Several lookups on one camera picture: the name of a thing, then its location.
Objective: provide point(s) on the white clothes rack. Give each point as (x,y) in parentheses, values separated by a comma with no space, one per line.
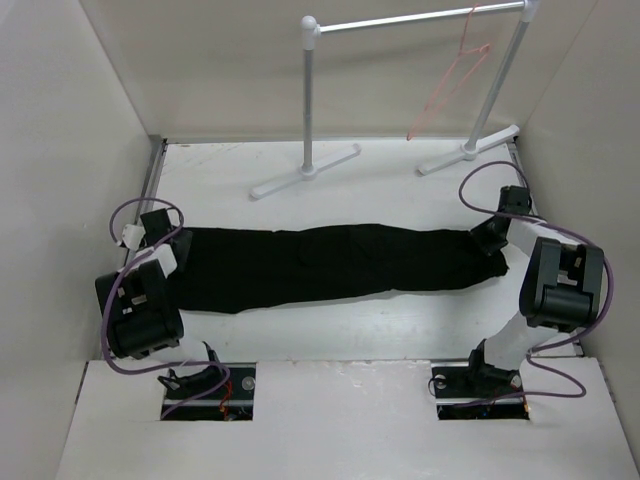
(362,78)

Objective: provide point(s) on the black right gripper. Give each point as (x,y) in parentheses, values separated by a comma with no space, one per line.
(478,234)

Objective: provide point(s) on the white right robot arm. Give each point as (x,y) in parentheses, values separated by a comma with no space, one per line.
(560,292)

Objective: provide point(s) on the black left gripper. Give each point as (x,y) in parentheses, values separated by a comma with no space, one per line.
(184,242)

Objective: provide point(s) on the black trousers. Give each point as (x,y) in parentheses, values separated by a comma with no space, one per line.
(230,271)

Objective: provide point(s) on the aluminium frame rail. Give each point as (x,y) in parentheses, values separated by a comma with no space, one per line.
(576,348)
(153,170)

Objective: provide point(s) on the pink wire hanger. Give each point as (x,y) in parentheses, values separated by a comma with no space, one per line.
(466,62)

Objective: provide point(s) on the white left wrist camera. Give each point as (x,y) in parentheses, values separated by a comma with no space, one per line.
(132,237)

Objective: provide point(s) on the right aluminium frame rail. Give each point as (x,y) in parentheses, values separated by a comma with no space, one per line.
(576,348)

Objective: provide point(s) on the left aluminium frame rail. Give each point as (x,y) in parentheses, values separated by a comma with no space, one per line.
(153,170)

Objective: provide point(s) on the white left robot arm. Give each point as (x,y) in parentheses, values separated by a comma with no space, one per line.
(138,315)

